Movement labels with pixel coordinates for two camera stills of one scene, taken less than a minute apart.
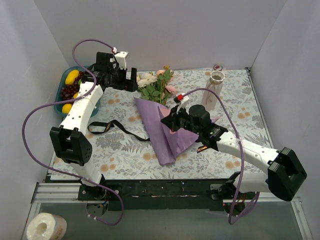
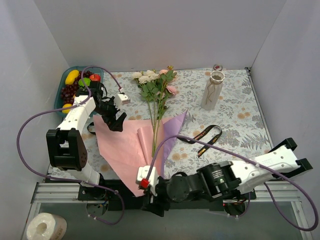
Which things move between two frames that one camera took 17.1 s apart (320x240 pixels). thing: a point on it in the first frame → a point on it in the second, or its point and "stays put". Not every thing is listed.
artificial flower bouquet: [154, 86] stays put
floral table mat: [121, 150] stays put
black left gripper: [125, 81] → [111, 118]
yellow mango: [71, 76] stays put
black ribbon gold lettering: [111, 123] → [200, 153]
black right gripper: [174, 121] → [153, 200]
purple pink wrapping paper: [167, 143] → [139, 144]
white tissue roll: [44, 226] stays put
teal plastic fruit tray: [60, 81] stays put
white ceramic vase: [210, 99] stays put
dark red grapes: [68, 91] stays put
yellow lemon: [66, 108] stays put
